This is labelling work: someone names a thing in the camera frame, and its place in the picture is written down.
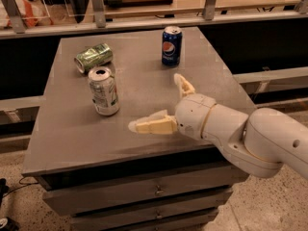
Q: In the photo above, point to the middle grey drawer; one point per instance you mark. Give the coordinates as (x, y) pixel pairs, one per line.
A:
(166, 207)

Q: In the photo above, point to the bottom grey drawer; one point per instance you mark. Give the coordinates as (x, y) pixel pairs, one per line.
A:
(171, 223)

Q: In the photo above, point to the white 7up can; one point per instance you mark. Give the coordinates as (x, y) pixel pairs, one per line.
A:
(103, 88)

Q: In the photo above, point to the blue pepsi can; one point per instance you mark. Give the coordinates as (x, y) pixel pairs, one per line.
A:
(171, 45)

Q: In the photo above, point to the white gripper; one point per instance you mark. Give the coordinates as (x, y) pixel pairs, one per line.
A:
(192, 115)

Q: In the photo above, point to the top grey drawer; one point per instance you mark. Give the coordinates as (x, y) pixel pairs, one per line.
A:
(120, 191)

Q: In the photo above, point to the orange white bag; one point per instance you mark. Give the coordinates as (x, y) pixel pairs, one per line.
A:
(32, 15)

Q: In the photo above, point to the crushed green can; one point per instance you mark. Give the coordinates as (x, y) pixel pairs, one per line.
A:
(94, 56)

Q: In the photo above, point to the can on floor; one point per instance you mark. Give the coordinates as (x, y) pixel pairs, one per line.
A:
(7, 224)

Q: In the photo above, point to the grey drawer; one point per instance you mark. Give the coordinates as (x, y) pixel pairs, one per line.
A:
(166, 207)
(171, 223)
(120, 191)

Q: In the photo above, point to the metal railing shelf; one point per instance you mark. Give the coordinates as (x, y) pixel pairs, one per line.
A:
(99, 18)

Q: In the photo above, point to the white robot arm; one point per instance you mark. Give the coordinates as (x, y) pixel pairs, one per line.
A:
(259, 144)

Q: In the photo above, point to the dark wooden bar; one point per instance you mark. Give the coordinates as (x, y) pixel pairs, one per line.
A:
(127, 3)

